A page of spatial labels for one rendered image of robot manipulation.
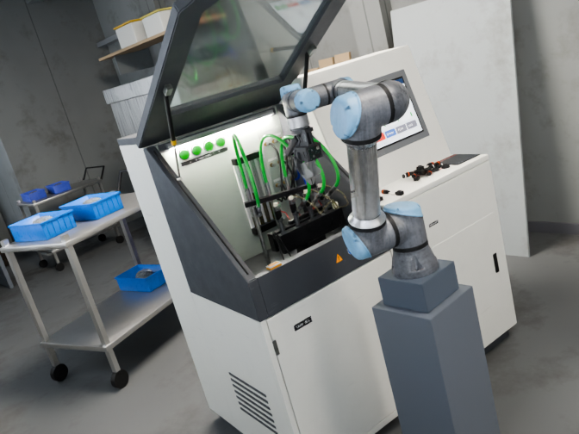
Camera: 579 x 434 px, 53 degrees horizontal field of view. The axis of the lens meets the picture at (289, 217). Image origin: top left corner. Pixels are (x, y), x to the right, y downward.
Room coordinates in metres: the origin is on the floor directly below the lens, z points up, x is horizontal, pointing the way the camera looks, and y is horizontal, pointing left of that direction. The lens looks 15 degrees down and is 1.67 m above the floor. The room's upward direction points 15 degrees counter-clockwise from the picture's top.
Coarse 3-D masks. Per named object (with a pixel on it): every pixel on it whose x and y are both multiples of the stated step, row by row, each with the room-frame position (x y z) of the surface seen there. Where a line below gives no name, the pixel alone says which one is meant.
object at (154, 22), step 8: (168, 8) 6.29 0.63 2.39; (144, 16) 6.43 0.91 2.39; (152, 16) 6.33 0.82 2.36; (160, 16) 6.23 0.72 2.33; (168, 16) 6.28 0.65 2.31; (144, 24) 6.49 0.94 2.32; (152, 24) 6.37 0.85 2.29; (160, 24) 6.24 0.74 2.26; (152, 32) 6.40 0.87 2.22; (160, 32) 6.28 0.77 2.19
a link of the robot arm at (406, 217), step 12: (396, 204) 1.76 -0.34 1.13; (408, 204) 1.73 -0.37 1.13; (396, 216) 1.70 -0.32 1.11; (408, 216) 1.69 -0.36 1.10; (420, 216) 1.71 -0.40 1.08; (396, 228) 1.68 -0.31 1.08; (408, 228) 1.69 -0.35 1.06; (420, 228) 1.70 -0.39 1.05; (396, 240) 1.68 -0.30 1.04; (408, 240) 1.69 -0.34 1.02; (420, 240) 1.70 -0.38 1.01
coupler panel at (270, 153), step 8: (272, 128) 2.68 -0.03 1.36; (280, 128) 2.70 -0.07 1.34; (280, 136) 2.70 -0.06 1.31; (264, 144) 2.65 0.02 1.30; (264, 152) 2.64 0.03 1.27; (272, 152) 2.66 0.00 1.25; (272, 160) 2.66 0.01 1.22; (288, 160) 2.68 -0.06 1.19; (272, 168) 2.65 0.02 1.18; (272, 176) 2.65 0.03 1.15; (288, 176) 2.69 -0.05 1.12; (272, 184) 2.64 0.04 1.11
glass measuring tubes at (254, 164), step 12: (240, 156) 2.56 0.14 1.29; (252, 156) 2.57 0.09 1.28; (252, 168) 2.57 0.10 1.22; (240, 180) 2.55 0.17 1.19; (264, 180) 2.59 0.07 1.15; (240, 192) 2.55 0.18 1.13; (252, 192) 2.55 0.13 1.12; (264, 192) 2.60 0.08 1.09; (264, 204) 2.57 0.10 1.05; (252, 216) 2.53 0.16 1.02; (264, 216) 2.58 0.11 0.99; (252, 228) 2.54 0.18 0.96; (264, 228) 2.54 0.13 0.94
